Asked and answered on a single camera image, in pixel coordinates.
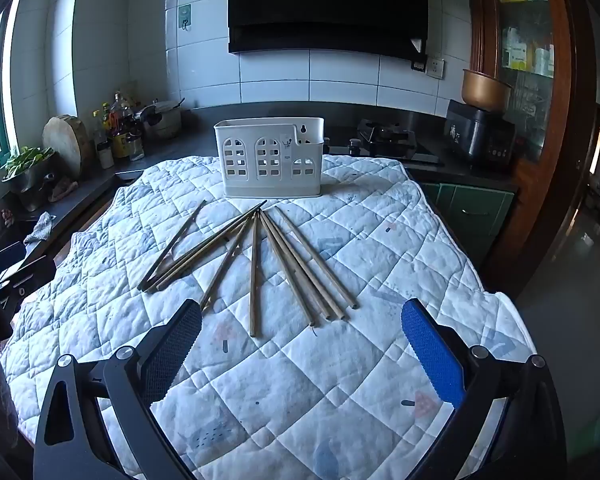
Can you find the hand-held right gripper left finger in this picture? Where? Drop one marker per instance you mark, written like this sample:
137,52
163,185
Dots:
172,350

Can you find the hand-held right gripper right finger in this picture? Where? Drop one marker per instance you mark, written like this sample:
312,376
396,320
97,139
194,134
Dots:
432,355

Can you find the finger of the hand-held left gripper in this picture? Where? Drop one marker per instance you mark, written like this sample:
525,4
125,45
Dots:
2,257
32,270

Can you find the wooden chopstick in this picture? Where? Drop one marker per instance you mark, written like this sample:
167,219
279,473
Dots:
306,266
316,257
172,245
180,271
254,275
287,268
207,245
225,261
296,266

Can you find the white plastic chopstick holder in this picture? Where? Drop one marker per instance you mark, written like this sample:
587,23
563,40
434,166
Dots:
270,185

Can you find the grey dish cloth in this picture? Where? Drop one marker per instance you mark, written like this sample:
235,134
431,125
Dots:
40,227

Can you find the metal basin with greens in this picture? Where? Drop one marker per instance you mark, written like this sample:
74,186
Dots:
27,180

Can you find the white quilted blanket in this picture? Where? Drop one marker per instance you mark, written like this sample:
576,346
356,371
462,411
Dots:
280,410

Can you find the round wooden cutting board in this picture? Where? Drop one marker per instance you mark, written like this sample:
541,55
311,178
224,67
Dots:
67,142

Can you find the white seasoning bottle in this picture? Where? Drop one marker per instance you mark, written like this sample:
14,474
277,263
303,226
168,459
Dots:
105,152

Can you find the green base cabinet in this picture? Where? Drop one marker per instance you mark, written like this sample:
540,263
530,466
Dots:
465,215

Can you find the glass seasoning jar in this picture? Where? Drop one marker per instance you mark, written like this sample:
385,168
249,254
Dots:
136,147

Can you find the yellow-cap bottle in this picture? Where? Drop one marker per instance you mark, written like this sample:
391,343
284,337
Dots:
106,117

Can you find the metal cooking pot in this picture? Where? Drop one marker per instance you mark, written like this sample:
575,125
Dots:
162,122

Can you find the black gas stove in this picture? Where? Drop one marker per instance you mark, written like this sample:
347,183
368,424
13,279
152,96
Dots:
385,142

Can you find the black rice cooker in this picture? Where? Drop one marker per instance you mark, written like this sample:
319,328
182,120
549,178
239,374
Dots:
475,135

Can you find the golden inner pot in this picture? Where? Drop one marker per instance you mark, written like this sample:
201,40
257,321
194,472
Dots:
482,90

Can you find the row of small boxes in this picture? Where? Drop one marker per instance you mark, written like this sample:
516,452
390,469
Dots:
517,50

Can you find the wooden glass-door cabinet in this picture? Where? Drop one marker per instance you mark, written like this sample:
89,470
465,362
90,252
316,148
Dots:
485,20

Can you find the black range hood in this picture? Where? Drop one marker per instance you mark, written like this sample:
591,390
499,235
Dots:
330,10

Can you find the white wall socket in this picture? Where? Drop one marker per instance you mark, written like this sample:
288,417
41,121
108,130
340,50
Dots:
435,68

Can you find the wall hook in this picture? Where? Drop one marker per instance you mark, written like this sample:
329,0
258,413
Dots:
185,15

